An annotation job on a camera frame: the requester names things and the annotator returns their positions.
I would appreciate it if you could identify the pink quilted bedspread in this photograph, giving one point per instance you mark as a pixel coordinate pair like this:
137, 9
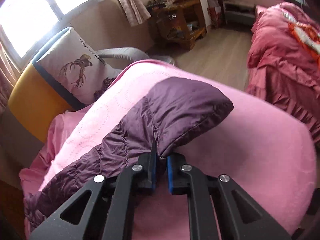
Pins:
267, 152

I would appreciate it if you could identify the grey yellow blue headboard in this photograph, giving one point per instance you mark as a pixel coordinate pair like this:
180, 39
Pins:
38, 98

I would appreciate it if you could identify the window with bright light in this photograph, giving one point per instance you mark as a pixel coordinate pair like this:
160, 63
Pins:
27, 24

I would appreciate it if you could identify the wooden desk with shelves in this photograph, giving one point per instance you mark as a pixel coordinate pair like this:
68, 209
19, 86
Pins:
181, 22

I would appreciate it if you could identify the purple quilted down jacket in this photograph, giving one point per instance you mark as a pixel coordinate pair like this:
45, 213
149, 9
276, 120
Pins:
173, 113

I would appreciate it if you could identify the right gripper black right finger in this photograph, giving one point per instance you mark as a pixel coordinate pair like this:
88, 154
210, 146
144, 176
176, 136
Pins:
218, 207

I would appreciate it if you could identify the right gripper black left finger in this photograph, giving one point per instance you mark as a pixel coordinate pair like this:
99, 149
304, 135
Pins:
103, 208

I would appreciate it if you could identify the grey ironing board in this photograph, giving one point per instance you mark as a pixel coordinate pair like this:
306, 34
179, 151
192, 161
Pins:
120, 58

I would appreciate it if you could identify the white deer print pillow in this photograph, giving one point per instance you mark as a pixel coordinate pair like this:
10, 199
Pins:
77, 67

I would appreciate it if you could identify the pink floral curtain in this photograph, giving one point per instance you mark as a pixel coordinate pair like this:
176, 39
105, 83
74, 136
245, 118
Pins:
135, 11

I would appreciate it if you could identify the red ruffled bed cover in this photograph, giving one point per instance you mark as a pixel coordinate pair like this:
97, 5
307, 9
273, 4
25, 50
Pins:
281, 70

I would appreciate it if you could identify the white cabinet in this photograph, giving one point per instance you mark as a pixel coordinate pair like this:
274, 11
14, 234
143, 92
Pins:
205, 9

